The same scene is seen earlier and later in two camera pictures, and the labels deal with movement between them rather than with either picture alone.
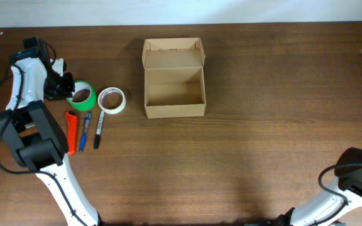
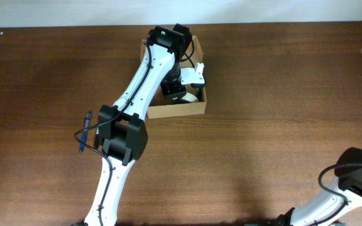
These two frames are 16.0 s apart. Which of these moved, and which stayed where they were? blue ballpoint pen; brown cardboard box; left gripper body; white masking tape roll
Moved: white masking tape roll; left gripper body
Stayed: blue ballpoint pen; brown cardboard box
